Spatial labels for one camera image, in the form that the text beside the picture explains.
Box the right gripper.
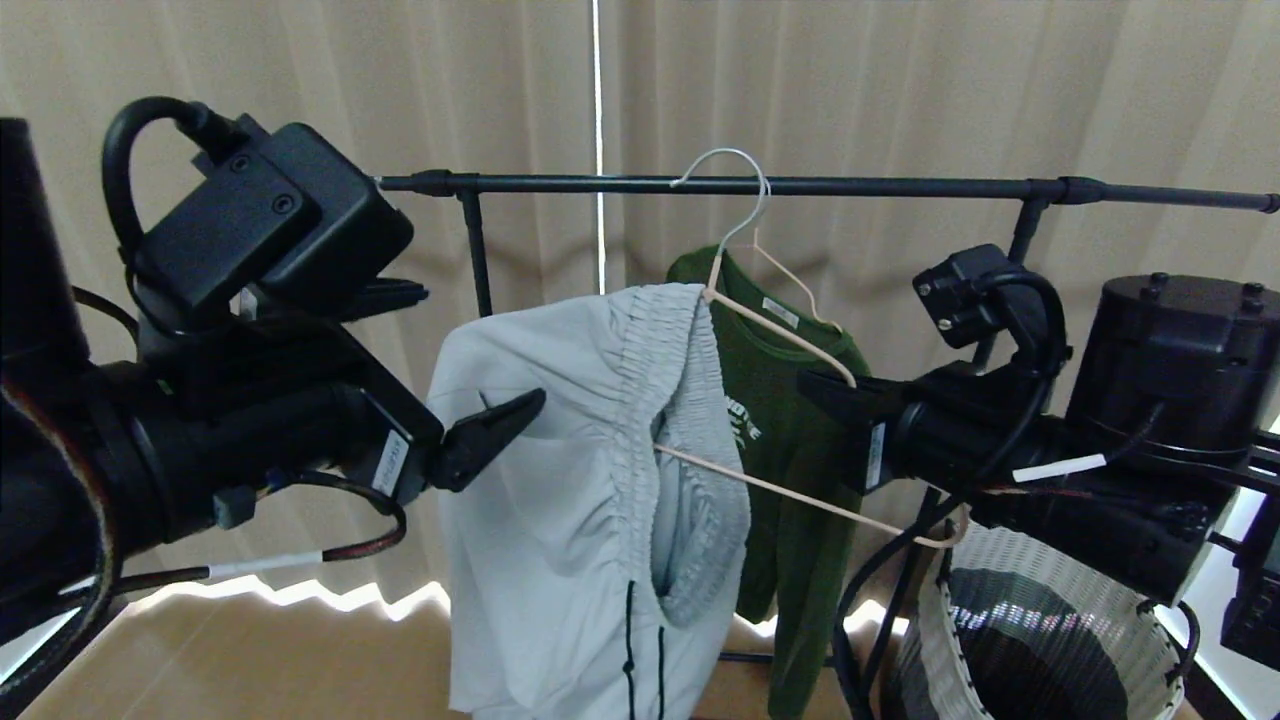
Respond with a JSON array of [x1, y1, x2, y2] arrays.
[[860, 362, 1061, 498]]

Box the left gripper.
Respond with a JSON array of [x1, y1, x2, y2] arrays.
[[135, 278, 548, 546]]

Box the pink clothes hanger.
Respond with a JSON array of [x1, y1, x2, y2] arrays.
[[750, 225, 844, 334], [652, 148, 969, 549]]

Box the green printed shirt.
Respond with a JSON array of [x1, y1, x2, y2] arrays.
[[667, 245, 873, 720]]

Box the pale grey garment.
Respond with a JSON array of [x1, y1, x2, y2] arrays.
[[425, 283, 753, 720]]

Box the white laundry basket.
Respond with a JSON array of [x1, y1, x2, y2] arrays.
[[885, 520, 1201, 720]]

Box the black clothes rack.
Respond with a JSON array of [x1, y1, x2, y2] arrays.
[[375, 170, 1280, 720]]

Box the black cable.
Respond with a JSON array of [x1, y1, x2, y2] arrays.
[[100, 97, 246, 263], [832, 268, 1073, 720]]

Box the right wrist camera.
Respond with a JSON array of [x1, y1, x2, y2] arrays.
[[912, 243, 1051, 351]]

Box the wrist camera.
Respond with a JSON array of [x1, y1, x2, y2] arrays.
[[130, 120, 416, 326], [912, 243, 1051, 351]]

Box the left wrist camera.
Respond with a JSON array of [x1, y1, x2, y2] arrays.
[[130, 120, 416, 326]]

